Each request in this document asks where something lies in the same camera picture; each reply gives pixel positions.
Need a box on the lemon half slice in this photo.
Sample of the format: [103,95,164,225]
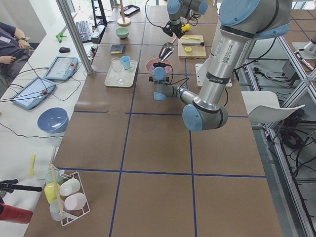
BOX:
[185,46,192,53]

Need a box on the aluminium frame post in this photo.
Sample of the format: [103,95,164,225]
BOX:
[56,0,93,75]

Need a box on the blue bowl on side table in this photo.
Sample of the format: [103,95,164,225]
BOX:
[37,107,69,134]

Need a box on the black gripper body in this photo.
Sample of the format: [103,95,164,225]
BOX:
[153,62,168,69]
[162,21,185,39]

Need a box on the white wire cup rack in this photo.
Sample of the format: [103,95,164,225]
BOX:
[44,165,90,226]

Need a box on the black keyboard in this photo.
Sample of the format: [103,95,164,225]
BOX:
[76,20,92,43]

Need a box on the light blue plastic cup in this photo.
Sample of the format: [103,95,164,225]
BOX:
[120,55,131,70]

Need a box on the wooden mug tree stand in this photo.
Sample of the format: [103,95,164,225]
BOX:
[117,0,131,27]

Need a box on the steel cylinder black cap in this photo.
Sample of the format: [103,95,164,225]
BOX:
[181,42,204,46]

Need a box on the blue teach pendant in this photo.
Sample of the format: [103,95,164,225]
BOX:
[11,77,56,110]
[44,57,79,81]

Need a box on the seated person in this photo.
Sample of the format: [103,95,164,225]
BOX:
[0,22,34,80]

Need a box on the grey folded cloth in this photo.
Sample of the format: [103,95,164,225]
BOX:
[110,44,126,55]

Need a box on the yellow fork on side table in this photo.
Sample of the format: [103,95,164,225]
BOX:
[29,154,36,177]

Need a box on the far blue teach pendant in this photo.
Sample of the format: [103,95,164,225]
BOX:
[44,57,79,81]

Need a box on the black tripod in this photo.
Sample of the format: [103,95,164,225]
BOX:
[0,179,42,194]

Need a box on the cream serving tray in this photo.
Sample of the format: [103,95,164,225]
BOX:
[104,60,138,87]

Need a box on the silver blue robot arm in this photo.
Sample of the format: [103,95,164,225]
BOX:
[152,0,292,131]
[162,0,209,39]

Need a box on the yellow plastic knife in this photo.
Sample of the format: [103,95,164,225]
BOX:
[181,36,200,40]

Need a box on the red bottle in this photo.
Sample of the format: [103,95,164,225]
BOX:
[0,203,33,224]

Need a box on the silver metal ice scoop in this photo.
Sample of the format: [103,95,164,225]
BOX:
[158,37,178,62]

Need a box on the near blue teach pendant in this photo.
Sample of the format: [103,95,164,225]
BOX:
[11,77,56,110]

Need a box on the pink bowl of ice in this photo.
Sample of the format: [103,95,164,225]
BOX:
[146,58,172,77]

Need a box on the wooden cutting board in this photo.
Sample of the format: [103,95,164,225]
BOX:
[177,35,206,58]

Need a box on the white plastic chair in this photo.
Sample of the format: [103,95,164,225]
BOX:
[241,91,305,123]

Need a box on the clear wine glass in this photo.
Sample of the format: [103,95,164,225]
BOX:
[111,57,124,85]

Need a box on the mint green bowl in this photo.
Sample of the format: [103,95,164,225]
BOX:
[116,27,130,39]

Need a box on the black computer mouse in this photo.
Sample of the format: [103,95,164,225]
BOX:
[59,47,71,53]

